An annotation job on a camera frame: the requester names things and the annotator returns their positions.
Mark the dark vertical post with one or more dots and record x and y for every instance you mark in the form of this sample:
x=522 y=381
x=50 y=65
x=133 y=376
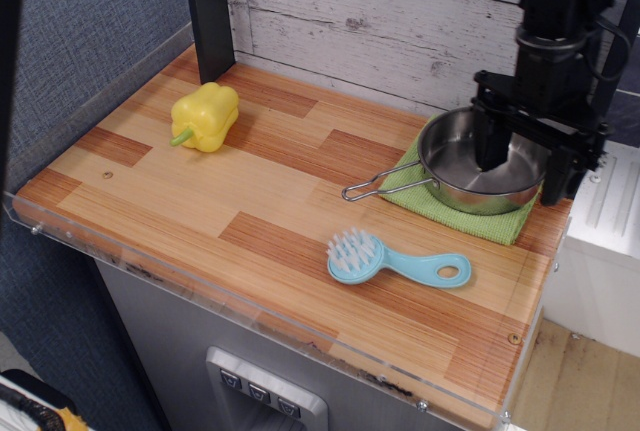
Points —
x=213 y=38
x=620 y=51

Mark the dark vertical post right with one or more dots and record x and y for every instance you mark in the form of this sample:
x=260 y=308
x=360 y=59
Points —
x=620 y=51

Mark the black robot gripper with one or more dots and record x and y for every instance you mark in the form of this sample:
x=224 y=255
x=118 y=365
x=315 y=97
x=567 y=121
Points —
x=547 y=101

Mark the yellow toy bell pepper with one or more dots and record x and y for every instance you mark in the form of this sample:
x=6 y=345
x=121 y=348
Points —
x=202 y=119

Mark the light blue scrub brush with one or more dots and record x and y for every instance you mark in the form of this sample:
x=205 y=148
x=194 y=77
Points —
x=354 y=257

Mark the green folded towel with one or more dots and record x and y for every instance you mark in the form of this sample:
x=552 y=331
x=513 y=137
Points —
x=503 y=229

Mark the dark vertical post left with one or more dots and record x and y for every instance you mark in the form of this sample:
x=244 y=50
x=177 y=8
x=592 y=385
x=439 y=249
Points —
x=213 y=38

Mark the silver dispenser button panel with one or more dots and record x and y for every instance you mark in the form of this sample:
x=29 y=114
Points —
x=251 y=398

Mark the stainless steel pot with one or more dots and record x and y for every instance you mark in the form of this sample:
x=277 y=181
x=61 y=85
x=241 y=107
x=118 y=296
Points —
x=449 y=172

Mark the grey toy fridge cabinet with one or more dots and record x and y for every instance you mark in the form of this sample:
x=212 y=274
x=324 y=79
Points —
x=171 y=335

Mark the black and yellow object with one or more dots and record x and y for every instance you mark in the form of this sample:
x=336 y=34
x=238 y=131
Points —
x=27 y=403

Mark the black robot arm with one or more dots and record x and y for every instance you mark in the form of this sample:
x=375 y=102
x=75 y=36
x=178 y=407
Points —
x=548 y=98

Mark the white ridged side unit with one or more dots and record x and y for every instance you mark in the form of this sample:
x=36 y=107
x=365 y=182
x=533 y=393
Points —
x=593 y=288

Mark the clear acrylic table guard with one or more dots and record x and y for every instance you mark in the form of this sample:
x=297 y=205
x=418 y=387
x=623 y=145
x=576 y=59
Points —
x=246 y=229

